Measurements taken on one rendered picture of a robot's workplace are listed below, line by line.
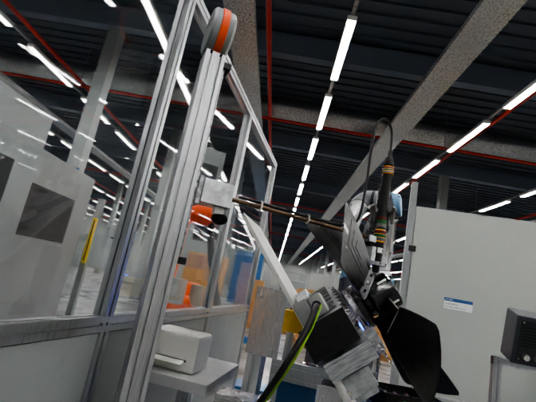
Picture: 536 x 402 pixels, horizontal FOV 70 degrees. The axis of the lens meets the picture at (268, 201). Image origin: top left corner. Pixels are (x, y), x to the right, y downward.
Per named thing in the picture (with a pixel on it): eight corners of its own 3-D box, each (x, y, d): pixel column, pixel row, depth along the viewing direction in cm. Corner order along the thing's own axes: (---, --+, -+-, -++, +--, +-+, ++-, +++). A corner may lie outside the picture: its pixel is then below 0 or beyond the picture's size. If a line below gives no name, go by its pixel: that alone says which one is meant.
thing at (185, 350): (135, 364, 113) (144, 326, 115) (159, 356, 129) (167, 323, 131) (188, 378, 110) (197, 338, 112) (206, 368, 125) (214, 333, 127)
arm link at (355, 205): (352, 184, 201) (326, 238, 163) (374, 187, 196) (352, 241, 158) (352, 203, 206) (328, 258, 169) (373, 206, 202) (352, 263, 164)
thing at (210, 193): (195, 202, 107) (202, 173, 108) (189, 204, 113) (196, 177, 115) (230, 210, 110) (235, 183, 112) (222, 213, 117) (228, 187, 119)
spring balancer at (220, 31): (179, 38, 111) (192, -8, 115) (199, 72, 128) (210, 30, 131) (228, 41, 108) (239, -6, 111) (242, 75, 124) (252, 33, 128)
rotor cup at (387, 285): (374, 330, 114) (411, 308, 113) (347, 286, 118) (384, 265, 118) (370, 326, 127) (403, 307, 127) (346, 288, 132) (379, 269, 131)
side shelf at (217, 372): (127, 376, 110) (130, 365, 111) (177, 357, 145) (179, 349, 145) (204, 397, 105) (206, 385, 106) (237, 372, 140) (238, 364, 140)
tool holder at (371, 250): (370, 262, 129) (373, 234, 131) (356, 262, 135) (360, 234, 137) (390, 267, 132) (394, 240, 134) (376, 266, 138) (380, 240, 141)
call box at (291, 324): (269, 331, 165) (274, 306, 167) (273, 329, 174) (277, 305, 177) (306, 339, 161) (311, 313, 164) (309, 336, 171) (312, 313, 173)
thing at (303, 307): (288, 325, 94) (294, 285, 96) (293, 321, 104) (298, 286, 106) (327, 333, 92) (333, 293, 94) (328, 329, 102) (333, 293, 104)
